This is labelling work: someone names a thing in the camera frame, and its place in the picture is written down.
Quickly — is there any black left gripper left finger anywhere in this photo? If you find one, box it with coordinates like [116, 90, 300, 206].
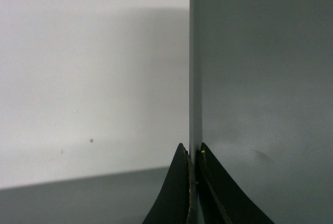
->
[143, 143, 198, 224]

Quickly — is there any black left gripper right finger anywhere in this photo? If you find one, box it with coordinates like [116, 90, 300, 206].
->
[197, 143, 273, 223]

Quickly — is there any grey rectangular serving tray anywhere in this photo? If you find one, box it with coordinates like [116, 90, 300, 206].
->
[190, 0, 332, 223]

